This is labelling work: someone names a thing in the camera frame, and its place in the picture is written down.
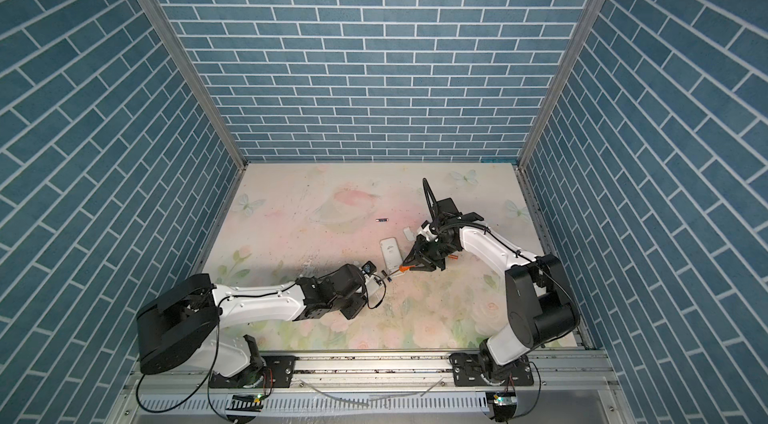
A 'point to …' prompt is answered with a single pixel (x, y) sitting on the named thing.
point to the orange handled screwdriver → (403, 269)
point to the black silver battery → (382, 220)
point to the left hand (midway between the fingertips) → (362, 297)
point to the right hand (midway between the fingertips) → (404, 261)
